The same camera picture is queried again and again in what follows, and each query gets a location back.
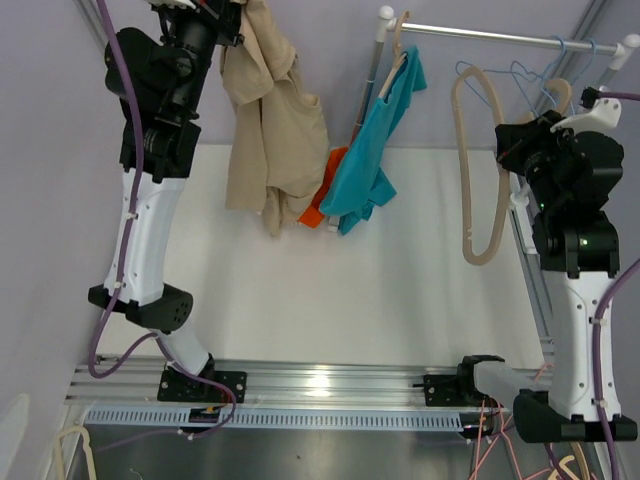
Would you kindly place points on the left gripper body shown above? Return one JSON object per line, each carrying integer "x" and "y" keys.
{"x": 195, "y": 31}

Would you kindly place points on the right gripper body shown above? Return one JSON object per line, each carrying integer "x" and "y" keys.
{"x": 536, "y": 152}

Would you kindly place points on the beige t shirt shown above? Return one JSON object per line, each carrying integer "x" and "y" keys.
{"x": 281, "y": 145}

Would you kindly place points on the orange t shirt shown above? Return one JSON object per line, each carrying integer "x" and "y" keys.
{"x": 312, "y": 216}

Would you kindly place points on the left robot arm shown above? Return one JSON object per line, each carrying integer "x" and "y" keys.
{"x": 159, "y": 84}

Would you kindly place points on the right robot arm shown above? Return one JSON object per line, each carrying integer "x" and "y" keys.
{"x": 578, "y": 249}

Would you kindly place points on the teal t shirt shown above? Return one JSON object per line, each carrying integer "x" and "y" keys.
{"x": 360, "y": 184}

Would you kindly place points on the wooden hanger on floor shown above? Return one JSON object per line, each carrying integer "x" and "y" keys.
{"x": 573, "y": 466}

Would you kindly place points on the cream hanger on floor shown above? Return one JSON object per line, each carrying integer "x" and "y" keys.
{"x": 65, "y": 442}

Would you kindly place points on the metal clothes rack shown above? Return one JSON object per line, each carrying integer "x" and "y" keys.
{"x": 512, "y": 195}

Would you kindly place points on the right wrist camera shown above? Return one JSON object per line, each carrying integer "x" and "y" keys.
{"x": 597, "y": 115}

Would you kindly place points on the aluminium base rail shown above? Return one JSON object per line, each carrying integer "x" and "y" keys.
{"x": 282, "y": 396}

